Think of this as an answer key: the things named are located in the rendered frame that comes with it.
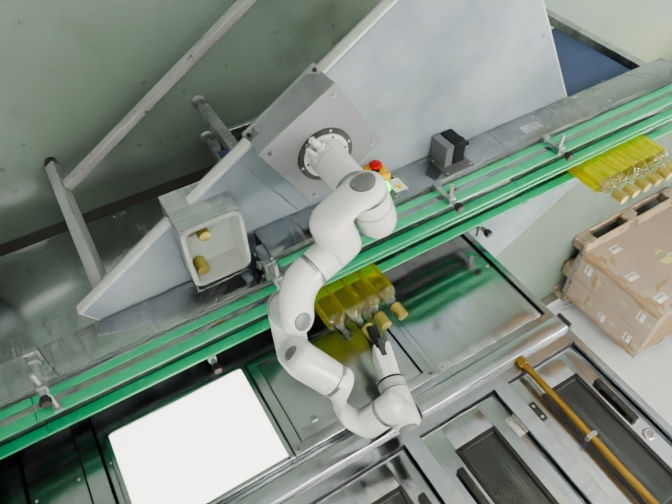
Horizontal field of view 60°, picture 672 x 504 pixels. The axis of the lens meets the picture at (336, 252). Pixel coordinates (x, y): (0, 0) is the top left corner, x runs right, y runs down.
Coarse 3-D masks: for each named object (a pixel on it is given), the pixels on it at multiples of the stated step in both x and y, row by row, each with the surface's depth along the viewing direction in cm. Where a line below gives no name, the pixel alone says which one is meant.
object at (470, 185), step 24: (648, 96) 216; (600, 120) 207; (624, 120) 207; (576, 144) 198; (504, 168) 192; (528, 168) 191; (432, 192) 184; (456, 192) 184; (408, 216) 177; (288, 264) 166
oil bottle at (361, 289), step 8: (344, 280) 176; (352, 280) 176; (360, 280) 176; (352, 288) 174; (360, 288) 174; (368, 288) 173; (360, 296) 172; (368, 296) 171; (376, 296) 172; (368, 304) 170; (376, 304) 171; (368, 312) 172
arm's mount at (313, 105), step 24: (312, 72) 146; (288, 96) 145; (312, 96) 141; (336, 96) 142; (264, 120) 146; (288, 120) 142; (312, 120) 143; (336, 120) 146; (360, 120) 150; (264, 144) 142; (288, 144) 144; (360, 144) 155; (288, 168) 149; (312, 192) 159
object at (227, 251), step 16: (208, 224) 150; (224, 224) 163; (240, 224) 156; (192, 240) 160; (208, 240) 164; (224, 240) 167; (240, 240) 163; (192, 256) 164; (208, 256) 168; (224, 256) 169; (240, 256) 169; (192, 272) 158; (208, 272) 166; (224, 272) 166
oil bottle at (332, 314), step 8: (320, 288) 173; (320, 296) 171; (328, 296) 171; (320, 304) 169; (328, 304) 169; (336, 304) 169; (320, 312) 170; (328, 312) 167; (336, 312) 167; (344, 312) 168; (328, 320) 166; (336, 320) 166; (344, 320) 167
